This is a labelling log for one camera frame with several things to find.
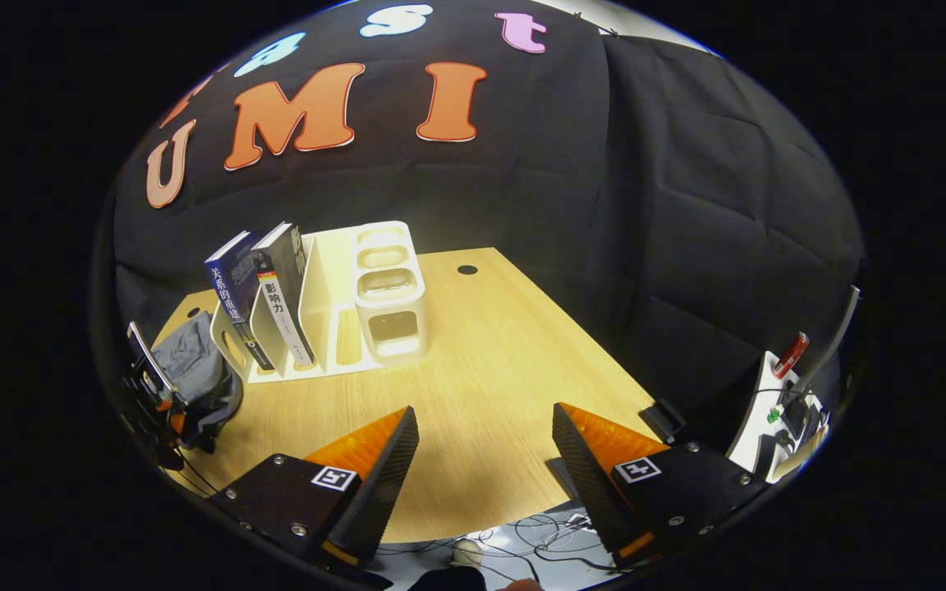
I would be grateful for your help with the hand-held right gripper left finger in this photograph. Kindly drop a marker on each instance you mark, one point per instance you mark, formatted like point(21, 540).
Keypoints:
point(383, 492)

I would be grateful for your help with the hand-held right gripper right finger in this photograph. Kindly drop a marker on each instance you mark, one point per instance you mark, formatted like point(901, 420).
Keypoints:
point(592, 492)

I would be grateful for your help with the blue cover book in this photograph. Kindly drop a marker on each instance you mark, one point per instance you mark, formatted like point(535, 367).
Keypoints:
point(235, 287)

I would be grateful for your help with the grey portrait cover book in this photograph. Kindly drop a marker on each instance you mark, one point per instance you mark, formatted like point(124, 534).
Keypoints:
point(284, 295)

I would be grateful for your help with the white bookshelf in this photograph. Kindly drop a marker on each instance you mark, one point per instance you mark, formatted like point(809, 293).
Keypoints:
point(391, 295)

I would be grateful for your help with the black table clamp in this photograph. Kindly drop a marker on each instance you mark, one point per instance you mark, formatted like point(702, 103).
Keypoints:
point(666, 420)

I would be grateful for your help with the white side desk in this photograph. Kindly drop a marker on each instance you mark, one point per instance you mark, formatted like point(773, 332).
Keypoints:
point(756, 427)

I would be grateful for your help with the black backdrop cloth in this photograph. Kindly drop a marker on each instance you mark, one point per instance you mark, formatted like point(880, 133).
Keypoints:
point(645, 205)

